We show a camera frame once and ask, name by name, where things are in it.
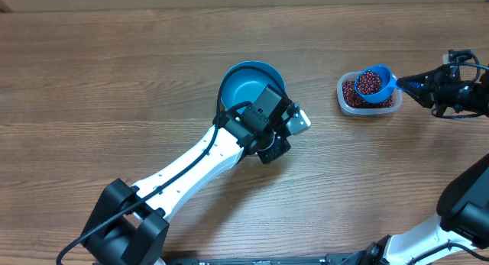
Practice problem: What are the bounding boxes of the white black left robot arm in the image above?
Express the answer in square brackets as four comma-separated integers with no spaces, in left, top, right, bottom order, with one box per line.
[79,86,311,265]

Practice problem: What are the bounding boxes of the blue metal bowl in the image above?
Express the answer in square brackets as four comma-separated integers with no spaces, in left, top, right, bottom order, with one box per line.
[221,60,287,108]

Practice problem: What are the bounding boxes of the clear plastic food container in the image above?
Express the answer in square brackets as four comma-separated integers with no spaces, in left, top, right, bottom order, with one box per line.
[337,71,403,116]

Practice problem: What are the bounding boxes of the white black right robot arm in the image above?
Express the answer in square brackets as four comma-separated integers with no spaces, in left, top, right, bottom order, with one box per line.
[344,63,488,264]

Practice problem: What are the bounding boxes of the red beans in scoop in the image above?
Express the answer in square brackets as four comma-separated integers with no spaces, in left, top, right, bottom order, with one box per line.
[356,70,383,95]

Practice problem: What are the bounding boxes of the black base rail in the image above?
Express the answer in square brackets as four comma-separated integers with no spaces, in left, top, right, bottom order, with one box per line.
[152,251,387,265]

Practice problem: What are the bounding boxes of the blue plastic measuring scoop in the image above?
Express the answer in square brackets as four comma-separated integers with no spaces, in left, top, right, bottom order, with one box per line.
[354,64,422,103]

